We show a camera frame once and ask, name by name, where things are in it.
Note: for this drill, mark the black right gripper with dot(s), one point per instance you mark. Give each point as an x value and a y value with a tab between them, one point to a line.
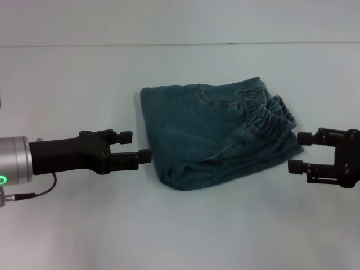
348	160

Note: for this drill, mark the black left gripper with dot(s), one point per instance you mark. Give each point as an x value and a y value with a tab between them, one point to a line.
67	156

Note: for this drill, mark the blue denim shorts with print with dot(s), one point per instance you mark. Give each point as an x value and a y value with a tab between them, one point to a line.
202	146

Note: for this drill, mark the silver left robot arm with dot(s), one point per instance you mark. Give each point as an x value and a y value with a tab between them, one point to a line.
14	161

